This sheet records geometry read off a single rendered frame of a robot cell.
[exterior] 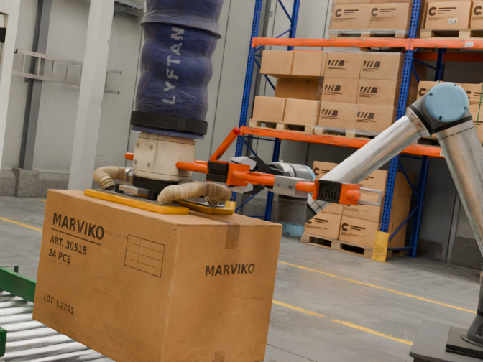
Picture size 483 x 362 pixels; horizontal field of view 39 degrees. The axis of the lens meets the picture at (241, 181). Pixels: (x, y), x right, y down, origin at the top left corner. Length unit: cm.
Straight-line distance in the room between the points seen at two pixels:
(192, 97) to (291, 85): 922
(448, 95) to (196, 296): 92
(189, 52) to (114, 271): 64
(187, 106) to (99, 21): 307
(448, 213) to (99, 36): 685
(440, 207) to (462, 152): 854
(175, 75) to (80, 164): 303
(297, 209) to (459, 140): 51
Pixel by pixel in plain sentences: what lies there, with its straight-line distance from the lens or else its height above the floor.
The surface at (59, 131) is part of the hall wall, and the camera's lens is 1222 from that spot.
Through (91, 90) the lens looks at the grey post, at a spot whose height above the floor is 153.
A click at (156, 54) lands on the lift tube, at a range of 197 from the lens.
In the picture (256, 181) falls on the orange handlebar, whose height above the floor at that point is 121.
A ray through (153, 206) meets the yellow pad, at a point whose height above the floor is 110.
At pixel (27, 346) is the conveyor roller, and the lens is 247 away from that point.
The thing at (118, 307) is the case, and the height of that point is 83.
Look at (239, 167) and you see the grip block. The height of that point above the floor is 123.
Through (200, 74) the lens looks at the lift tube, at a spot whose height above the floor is 148.
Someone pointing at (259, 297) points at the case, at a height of 88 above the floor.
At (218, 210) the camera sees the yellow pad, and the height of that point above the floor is 110.
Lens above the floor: 129
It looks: 3 degrees down
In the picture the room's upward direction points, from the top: 8 degrees clockwise
